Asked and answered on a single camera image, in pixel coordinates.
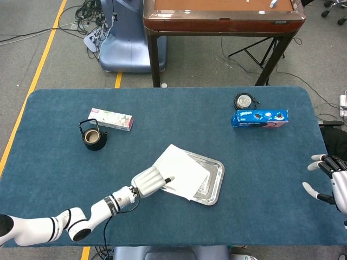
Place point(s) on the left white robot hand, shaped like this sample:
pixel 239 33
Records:
pixel 147 181

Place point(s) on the wheeled office chair base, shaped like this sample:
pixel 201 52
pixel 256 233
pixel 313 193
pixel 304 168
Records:
pixel 341 21

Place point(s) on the black tripod stand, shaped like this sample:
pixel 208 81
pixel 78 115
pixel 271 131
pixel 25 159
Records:
pixel 256 55

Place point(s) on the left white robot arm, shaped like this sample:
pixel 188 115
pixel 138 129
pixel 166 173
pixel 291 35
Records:
pixel 32 230

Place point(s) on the white paper sheet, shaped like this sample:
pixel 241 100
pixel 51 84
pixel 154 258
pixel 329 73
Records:
pixel 184 170

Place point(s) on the black flat bar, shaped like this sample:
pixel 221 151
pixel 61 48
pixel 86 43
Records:
pixel 330 123

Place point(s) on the blue felt table cover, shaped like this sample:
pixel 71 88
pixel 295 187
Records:
pixel 189 122

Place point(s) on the floral cling film box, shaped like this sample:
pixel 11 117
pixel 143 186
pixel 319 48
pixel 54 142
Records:
pixel 111 119

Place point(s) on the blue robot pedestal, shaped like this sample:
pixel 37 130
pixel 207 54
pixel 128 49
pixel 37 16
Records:
pixel 127 40

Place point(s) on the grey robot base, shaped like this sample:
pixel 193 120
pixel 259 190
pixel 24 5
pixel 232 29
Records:
pixel 168 254

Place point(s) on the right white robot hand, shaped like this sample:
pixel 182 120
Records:
pixel 341 184

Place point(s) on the white power strip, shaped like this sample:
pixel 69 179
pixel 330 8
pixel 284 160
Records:
pixel 343 105

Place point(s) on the blue Oreo cookie box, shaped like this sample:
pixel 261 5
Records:
pixel 257 120

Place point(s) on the rectangular metal tray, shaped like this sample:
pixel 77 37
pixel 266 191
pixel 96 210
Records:
pixel 214 184

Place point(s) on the brown mahjong table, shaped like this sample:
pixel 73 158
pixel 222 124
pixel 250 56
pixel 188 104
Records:
pixel 217 24

